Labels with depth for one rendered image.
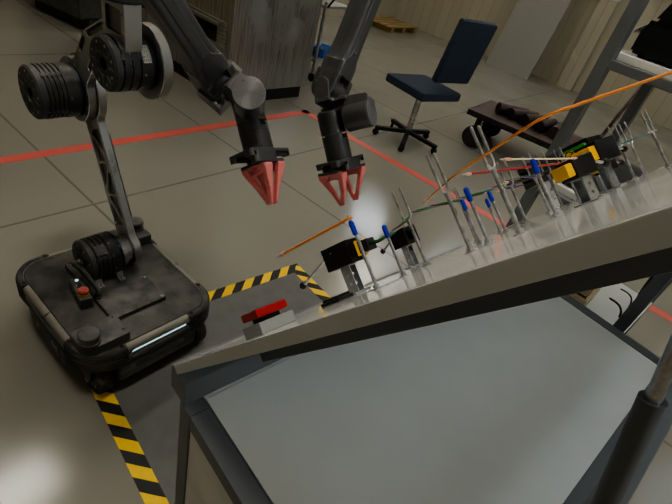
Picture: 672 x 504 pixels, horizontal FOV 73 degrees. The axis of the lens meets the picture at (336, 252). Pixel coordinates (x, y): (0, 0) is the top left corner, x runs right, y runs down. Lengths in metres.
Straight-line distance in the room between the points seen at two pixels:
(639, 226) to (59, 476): 1.72
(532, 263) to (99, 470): 1.64
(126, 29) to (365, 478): 1.16
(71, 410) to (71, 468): 0.22
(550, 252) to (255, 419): 0.73
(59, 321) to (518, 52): 9.28
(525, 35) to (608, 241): 9.88
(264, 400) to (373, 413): 0.22
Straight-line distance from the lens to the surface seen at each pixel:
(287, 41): 4.66
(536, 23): 10.14
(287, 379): 0.97
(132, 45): 1.37
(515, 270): 0.29
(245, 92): 0.81
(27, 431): 1.91
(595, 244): 0.26
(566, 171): 0.76
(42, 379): 2.02
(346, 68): 1.04
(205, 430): 0.90
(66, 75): 1.84
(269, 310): 0.62
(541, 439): 1.13
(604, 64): 1.55
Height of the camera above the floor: 1.57
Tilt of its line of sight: 35 degrees down
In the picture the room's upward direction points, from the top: 17 degrees clockwise
